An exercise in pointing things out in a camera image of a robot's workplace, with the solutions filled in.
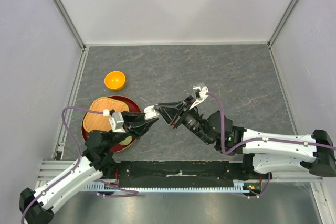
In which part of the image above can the orange plastic bowl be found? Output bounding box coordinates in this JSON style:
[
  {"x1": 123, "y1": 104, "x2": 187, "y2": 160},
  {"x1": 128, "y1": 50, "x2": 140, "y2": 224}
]
[{"x1": 104, "y1": 71, "x2": 126, "y2": 91}]

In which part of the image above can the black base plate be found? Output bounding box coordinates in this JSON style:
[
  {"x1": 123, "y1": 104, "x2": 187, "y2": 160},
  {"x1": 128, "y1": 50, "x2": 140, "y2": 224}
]
[{"x1": 101, "y1": 159, "x2": 272, "y2": 188}]

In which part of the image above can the white oval charging case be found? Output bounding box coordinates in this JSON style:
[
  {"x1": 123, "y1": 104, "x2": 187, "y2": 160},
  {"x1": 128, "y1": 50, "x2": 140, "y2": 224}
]
[{"x1": 143, "y1": 105, "x2": 160, "y2": 120}]

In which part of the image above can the dark red round tray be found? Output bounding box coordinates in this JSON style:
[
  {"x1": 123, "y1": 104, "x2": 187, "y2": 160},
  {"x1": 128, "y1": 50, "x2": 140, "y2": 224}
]
[{"x1": 81, "y1": 95, "x2": 141, "y2": 152}]

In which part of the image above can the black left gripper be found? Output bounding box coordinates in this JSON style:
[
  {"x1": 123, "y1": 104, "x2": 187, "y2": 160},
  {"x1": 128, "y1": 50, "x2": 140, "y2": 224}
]
[{"x1": 106, "y1": 110, "x2": 159, "y2": 150}]

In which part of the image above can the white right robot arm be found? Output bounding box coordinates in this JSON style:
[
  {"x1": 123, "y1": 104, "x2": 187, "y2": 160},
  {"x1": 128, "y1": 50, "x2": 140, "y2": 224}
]
[{"x1": 153, "y1": 97, "x2": 335, "y2": 179}]

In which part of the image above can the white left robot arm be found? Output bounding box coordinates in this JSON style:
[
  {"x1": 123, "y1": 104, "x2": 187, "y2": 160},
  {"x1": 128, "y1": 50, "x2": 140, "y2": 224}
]
[{"x1": 19, "y1": 106, "x2": 159, "y2": 223}]

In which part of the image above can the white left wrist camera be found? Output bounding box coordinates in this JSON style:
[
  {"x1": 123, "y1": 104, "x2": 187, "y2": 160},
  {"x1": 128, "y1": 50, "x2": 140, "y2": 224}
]
[{"x1": 103, "y1": 109, "x2": 125, "y2": 133}]

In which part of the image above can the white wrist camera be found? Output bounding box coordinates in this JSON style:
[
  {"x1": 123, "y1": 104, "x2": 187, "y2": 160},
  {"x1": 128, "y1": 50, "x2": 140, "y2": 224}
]
[
  {"x1": 103, "y1": 109, "x2": 125, "y2": 133},
  {"x1": 190, "y1": 83, "x2": 208, "y2": 109}
]

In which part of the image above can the pale green mug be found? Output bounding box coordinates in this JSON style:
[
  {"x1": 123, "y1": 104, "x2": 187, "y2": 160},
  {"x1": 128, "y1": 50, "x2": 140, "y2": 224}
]
[{"x1": 119, "y1": 136, "x2": 133, "y2": 146}]

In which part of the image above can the slotted cable duct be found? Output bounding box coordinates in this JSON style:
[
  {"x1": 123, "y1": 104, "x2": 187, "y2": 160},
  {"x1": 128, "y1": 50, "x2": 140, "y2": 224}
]
[{"x1": 81, "y1": 181, "x2": 260, "y2": 193}]

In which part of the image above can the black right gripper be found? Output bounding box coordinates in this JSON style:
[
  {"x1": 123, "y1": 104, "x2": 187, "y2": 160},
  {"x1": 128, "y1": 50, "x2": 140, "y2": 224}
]
[{"x1": 154, "y1": 95, "x2": 213, "y2": 145}]

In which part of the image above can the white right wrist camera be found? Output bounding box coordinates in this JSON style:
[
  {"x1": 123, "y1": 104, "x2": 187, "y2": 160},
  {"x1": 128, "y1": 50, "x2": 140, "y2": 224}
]
[{"x1": 190, "y1": 83, "x2": 208, "y2": 109}]

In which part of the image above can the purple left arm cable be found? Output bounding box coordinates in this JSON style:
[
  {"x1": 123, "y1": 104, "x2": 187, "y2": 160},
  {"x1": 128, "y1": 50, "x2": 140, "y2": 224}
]
[{"x1": 20, "y1": 106, "x2": 140, "y2": 224}]

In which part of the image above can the woven bamboo tray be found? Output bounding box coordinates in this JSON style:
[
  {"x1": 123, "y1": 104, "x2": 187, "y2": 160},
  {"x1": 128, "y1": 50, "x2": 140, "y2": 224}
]
[{"x1": 82, "y1": 97, "x2": 129, "y2": 132}]

